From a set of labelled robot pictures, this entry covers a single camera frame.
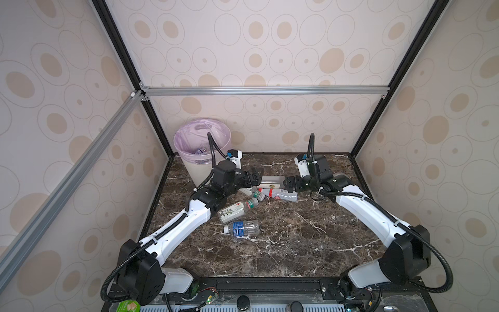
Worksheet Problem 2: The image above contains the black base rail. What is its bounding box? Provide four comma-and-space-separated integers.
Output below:
102, 276, 437, 312

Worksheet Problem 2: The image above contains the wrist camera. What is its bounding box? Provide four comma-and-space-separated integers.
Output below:
294, 153, 310, 178
226, 149, 242, 169

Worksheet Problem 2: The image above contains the left aluminium frame bar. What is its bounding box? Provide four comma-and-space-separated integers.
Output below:
1, 90, 144, 291

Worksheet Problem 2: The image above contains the white bottle green leaf label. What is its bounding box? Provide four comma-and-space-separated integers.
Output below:
218, 198, 259, 224

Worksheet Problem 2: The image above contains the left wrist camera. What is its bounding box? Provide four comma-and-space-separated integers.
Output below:
226, 149, 242, 169

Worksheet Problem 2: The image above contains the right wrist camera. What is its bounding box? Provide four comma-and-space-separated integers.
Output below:
294, 153, 310, 178

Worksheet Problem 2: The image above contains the clear bottle blue label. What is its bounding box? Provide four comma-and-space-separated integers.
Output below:
223, 220, 260, 237

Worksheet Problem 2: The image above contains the horizontal aluminium frame bar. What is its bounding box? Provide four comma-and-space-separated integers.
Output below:
144, 85, 390, 96

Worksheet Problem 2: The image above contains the green snack packet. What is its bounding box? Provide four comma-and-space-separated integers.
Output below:
116, 300, 141, 312

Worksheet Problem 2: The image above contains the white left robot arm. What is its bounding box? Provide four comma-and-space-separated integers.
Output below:
100, 134, 264, 305

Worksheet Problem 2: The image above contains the clear bottle green ring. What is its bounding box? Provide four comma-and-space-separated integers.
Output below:
239, 186, 266, 202

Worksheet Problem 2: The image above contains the small bottle blue cap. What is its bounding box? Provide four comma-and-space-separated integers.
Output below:
194, 144, 211, 155

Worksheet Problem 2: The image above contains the white bin with purple bag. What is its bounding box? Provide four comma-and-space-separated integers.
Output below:
174, 118, 232, 186

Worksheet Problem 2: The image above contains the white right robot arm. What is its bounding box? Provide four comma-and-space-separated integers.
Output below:
284, 134, 454, 298

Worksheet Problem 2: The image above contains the frosted clear long bottle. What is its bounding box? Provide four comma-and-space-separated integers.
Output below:
259, 175, 285, 189

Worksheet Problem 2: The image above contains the white bottle red cap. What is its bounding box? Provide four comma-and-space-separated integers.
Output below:
258, 188, 298, 202

